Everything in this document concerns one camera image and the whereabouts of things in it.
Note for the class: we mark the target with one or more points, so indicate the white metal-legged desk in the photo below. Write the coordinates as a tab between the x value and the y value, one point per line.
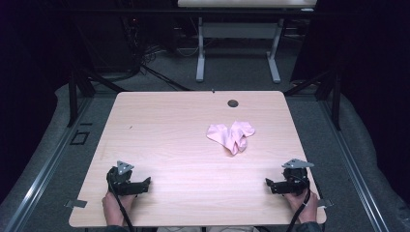
238	30

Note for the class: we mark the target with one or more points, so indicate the pink cloth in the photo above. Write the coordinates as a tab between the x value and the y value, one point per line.
232	135

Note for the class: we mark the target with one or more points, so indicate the black metal frame stand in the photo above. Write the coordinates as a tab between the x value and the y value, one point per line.
77	93
332	93

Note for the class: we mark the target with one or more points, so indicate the small metal table bracket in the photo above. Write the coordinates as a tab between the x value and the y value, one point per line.
76	203

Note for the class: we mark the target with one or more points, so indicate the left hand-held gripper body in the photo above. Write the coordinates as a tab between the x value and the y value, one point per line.
121	182

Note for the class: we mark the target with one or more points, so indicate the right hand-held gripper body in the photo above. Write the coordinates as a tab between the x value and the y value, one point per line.
293	180

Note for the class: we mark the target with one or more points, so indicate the aluminium floor rail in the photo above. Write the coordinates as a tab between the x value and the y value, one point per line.
357	174
38	180

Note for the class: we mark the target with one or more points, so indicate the person's right hand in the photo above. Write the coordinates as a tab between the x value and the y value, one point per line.
307	208

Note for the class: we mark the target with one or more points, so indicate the person's left hand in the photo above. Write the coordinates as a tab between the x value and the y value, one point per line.
113	208

